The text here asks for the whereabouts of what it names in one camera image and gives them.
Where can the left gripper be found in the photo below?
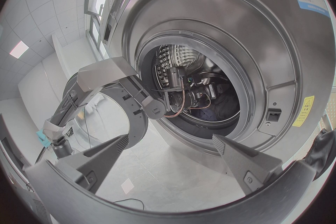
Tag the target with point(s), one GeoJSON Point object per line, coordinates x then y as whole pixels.
{"type": "Point", "coordinates": [203, 95]}

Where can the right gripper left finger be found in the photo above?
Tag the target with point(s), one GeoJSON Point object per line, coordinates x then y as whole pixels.
{"type": "Point", "coordinates": [105, 160]}

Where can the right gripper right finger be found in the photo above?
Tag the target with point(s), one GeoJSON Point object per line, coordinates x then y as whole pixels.
{"type": "Point", "coordinates": [241, 165]}

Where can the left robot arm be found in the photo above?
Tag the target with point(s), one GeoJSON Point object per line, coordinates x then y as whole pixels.
{"type": "Point", "coordinates": [110, 70]}

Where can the heap of dark clothes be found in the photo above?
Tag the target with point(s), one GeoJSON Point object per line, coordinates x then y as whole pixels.
{"type": "Point", "coordinates": [227, 108]}

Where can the washing machine door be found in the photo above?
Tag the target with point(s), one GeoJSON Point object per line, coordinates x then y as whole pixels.
{"type": "Point", "coordinates": [139, 128]}

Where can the grey washing machine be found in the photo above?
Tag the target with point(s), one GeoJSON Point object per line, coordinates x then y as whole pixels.
{"type": "Point", "coordinates": [262, 34]}

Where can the black garment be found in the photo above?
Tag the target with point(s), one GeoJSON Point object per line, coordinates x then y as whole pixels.
{"type": "Point", "coordinates": [322, 150]}

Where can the ceiling light panel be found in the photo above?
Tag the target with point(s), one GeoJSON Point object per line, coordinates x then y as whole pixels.
{"type": "Point", "coordinates": [19, 47]}

